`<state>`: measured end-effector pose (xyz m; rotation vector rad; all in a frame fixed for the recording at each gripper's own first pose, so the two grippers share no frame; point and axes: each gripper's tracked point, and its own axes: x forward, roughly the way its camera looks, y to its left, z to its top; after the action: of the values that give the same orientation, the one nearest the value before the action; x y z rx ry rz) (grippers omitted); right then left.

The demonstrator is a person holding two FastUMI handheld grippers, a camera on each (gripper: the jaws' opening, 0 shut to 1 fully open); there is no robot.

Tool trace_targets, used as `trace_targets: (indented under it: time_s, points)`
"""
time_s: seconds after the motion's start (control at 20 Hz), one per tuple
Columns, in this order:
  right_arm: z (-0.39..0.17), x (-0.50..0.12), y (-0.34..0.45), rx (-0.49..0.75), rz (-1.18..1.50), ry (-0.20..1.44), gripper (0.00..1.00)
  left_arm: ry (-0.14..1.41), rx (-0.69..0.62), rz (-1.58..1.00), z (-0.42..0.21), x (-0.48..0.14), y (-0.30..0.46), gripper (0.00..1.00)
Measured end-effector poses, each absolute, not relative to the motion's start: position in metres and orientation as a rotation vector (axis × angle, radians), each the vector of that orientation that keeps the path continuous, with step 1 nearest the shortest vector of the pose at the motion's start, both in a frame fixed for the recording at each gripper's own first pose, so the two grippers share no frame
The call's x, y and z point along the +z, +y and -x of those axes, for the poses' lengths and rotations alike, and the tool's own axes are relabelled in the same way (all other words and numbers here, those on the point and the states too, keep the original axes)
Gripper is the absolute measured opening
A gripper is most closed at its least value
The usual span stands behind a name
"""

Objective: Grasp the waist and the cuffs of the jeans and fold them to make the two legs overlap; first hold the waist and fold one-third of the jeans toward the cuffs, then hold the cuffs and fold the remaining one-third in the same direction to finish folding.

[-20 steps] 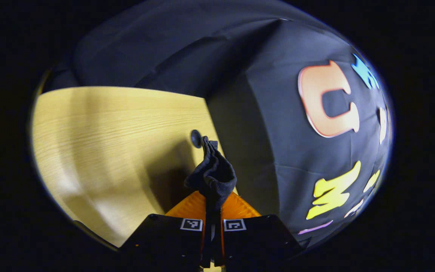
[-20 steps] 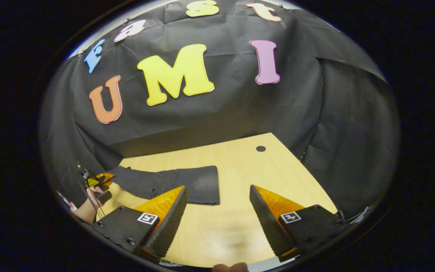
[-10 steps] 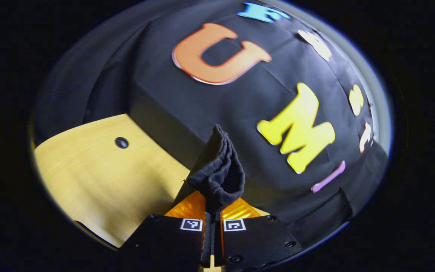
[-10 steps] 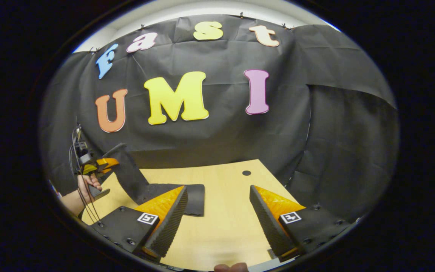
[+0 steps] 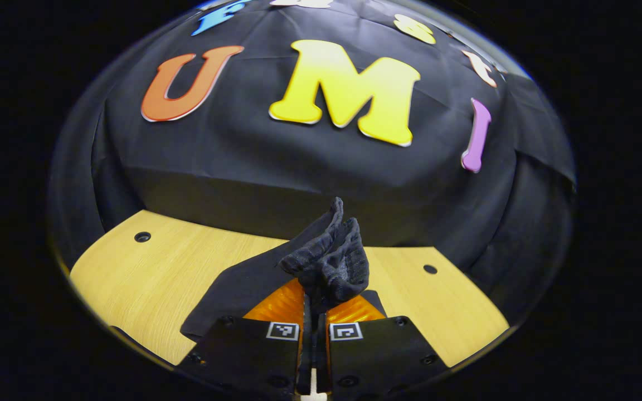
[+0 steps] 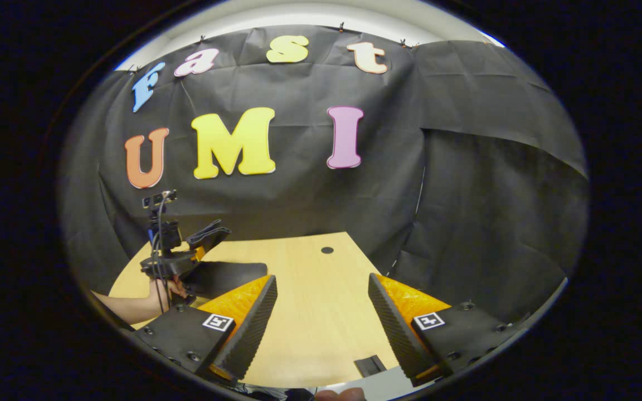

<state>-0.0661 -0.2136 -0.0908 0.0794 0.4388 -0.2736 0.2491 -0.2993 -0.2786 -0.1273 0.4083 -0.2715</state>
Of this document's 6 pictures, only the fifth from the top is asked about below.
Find black backdrop cloth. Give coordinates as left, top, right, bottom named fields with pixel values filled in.
left=48, top=0, right=578, bottom=290

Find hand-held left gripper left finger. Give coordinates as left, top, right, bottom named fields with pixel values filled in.
left=178, top=278, right=313, bottom=397

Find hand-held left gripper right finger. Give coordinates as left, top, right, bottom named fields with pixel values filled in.
left=317, top=294, right=450, bottom=397

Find dark jeans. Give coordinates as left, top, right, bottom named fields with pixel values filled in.
left=181, top=197, right=387, bottom=390

